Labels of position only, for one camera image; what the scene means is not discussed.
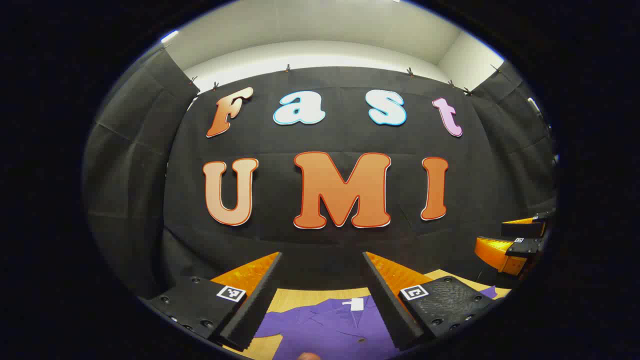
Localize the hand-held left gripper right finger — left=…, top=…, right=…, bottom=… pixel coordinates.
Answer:
left=362, top=251, right=496, bottom=352

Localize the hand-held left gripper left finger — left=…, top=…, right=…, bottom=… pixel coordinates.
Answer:
left=142, top=251, right=284, bottom=352

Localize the purple button shirt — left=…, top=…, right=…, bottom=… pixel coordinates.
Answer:
left=252, top=286, right=498, bottom=360

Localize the black backdrop cloth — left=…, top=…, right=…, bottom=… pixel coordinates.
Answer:
left=82, top=47, right=558, bottom=301

